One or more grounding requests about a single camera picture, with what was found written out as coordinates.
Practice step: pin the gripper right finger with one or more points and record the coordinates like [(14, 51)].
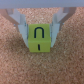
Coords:
[(60, 20)]

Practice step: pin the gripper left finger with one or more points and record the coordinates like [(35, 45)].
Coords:
[(20, 24)]

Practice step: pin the yellow block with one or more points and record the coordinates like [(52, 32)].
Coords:
[(39, 37)]

